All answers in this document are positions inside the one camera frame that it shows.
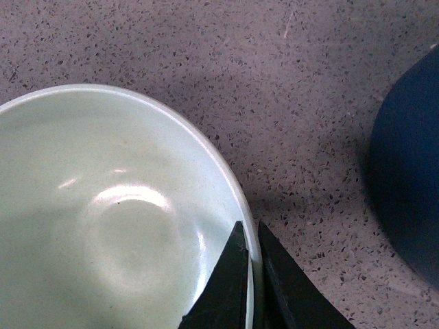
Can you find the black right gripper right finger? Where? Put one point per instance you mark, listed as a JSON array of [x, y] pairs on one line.
[[291, 299]]

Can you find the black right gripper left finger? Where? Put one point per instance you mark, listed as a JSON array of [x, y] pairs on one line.
[[222, 303]]

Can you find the light green bowl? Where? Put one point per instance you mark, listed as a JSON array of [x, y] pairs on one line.
[[114, 212]]

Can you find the dark blue saucepan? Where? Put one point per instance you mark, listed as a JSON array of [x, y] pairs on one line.
[[403, 166]]

